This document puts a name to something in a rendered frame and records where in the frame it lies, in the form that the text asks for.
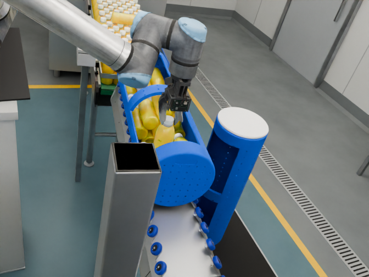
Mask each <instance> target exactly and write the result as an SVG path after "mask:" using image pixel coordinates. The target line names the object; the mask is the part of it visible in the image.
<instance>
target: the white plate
mask: <svg viewBox="0 0 369 277"><path fill-rule="evenodd" d="M218 120H219V122H220V124H221V125H222V126H223V127H224V128H225V129H226V130H227V131H229V132H231V133H232V134H234V135H237V136H239V137H243V138H246V139H260V138H262V137H264V136H266V135H267V133H268V131H269V127H268V125H267V123H266V121H264V119H263V118H262V117H260V116H259V115H257V114H256V113H254V112H252V111H249V110H247V109H243V108H238V107H228V108H224V109H222V110H220V111H219V113H218Z"/></svg>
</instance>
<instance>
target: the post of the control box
mask: <svg viewBox="0 0 369 277"><path fill-rule="evenodd" d="M88 68H89V67H85V66H81V84H80V103H79V122H78V132H77V150H76V169H75V181H81V168H82V152H83V137H84V129H85V114H86V98H87V83H88Z"/></svg>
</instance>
